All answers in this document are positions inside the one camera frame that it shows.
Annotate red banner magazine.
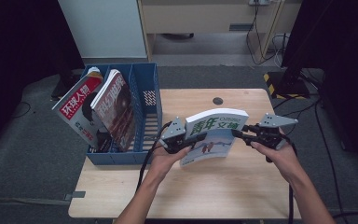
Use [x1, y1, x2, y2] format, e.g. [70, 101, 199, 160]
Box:
[51, 66, 113, 153]

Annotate left hand-held gripper cable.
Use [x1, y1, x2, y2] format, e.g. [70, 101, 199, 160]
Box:
[135, 120, 172, 195]

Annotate black floor cable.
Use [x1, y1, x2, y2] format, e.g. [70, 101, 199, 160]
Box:
[332, 210, 358, 218]
[12, 101, 32, 119]
[314, 101, 343, 216]

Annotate black cable under desk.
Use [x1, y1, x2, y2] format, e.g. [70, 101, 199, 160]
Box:
[245, 1, 285, 66]

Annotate white power strip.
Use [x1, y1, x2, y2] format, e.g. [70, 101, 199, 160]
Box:
[249, 0, 273, 7]

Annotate light wooden desk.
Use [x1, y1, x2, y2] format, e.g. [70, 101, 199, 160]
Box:
[136, 0, 303, 63]

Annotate blue plastic file rack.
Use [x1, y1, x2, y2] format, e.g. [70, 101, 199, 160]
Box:
[85, 63, 163, 166]

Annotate red orange cover magazine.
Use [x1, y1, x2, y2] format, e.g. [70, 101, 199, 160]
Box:
[92, 70, 137, 152]

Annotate white snow scene magazine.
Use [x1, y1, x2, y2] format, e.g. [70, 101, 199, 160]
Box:
[179, 107, 250, 167]

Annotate grey tape piece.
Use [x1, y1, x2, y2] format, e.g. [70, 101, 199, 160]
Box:
[64, 190, 87, 201]

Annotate person's left hand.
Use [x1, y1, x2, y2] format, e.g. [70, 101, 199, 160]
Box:
[148, 145, 194, 182]

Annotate black stand with striped base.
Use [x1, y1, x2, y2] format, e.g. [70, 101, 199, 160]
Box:
[263, 46, 312, 101]

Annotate black stand base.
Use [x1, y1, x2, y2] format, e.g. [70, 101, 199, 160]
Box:
[50, 66, 85, 101]

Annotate white cabinet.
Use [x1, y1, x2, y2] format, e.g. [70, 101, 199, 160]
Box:
[57, 0, 148, 60]

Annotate person's right hand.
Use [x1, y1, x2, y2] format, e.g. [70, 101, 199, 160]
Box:
[250, 139, 306, 185]

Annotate black curtain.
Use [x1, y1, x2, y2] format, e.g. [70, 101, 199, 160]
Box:
[281, 0, 358, 171]
[0, 0, 86, 157]

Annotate dark blue lava cover magazine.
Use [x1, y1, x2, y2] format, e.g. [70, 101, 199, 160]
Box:
[89, 68, 119, 106]

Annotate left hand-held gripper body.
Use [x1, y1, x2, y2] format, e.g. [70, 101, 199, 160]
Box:
[159, 116, 196, 155]

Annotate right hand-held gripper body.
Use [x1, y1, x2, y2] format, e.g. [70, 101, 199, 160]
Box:
[251, 113, 299, 151]

